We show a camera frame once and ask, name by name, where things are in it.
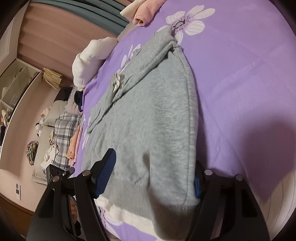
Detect grey New York sweatshirt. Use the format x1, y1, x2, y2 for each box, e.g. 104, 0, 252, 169
82, 27, 199, 240

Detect orange pink folded clothes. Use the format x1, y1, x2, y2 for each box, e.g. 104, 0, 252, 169
66, 126, 83, 167

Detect plaid folded cloth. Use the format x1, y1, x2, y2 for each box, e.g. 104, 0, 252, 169
53, 112, 81, 170

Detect grey pillow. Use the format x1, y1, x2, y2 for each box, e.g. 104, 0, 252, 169
44, 100, 67, 127

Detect dark navy garment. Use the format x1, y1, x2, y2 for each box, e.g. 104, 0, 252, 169
74, 91, 83, 112

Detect straw tassel bundle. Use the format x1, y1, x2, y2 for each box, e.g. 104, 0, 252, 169
42, 68, 63, 90

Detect white shelf unit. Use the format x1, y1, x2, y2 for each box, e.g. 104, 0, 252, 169
1, 58, 42, 169

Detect white fluffy folded garment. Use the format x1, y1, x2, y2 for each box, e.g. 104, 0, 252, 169
72, 37, 118, 91

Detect pink curtain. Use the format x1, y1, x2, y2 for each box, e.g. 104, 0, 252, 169
18, 1, 131, 79

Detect purple floral bed cover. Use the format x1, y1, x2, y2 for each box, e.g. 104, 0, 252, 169
84, 1, 295, 240

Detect teal curtain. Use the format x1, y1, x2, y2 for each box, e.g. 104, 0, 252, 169
34, 0, 128, 36

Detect cream folded garment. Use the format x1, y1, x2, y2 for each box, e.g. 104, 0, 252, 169
120, 0, 145, 19

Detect pink folded garment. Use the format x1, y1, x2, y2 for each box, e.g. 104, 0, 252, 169
132, 0, 166, 27

